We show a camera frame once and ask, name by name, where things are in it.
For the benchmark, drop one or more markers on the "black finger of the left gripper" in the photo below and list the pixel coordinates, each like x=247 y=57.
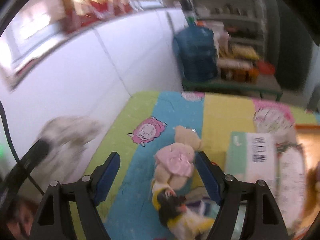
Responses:
x=32 y=159

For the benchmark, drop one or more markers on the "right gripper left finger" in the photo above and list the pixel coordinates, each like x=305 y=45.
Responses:
x=53 y=219

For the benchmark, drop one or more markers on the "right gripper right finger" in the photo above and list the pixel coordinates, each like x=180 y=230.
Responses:
x=262 y=219

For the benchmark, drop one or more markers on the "floral grey cloth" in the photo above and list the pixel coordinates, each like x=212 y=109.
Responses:
x=67 y=137

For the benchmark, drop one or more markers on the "teddy bear pink dress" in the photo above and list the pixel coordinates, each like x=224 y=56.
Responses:
x=175 y=162

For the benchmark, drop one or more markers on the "person's left hand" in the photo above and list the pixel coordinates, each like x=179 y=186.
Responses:
x=20 y=217

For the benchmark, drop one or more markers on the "green white tissue box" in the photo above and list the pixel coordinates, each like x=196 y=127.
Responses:
x=252 y=156

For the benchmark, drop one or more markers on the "orange shallow cardboard tray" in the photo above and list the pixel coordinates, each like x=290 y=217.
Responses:
x=308 y=137

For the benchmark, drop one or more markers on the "colourful cartoon bed sheet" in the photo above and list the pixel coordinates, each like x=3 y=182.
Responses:
x=149 y=122

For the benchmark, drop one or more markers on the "green metal side table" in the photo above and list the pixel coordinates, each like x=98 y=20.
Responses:
x=265 y=84

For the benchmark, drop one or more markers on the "orange jars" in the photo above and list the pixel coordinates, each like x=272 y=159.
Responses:
x=242 y=75

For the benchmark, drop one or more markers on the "red plastic basket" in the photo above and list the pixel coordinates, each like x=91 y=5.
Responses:
x=265 y=68

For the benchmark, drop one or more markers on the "red drink bottles pack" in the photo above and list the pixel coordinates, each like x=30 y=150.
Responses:
x=82 y=13

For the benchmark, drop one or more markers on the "blue water jug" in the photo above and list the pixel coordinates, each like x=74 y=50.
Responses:
x=195 y=53

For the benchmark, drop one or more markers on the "white metal shelving rack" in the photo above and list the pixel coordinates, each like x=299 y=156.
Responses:
x=244 y=20

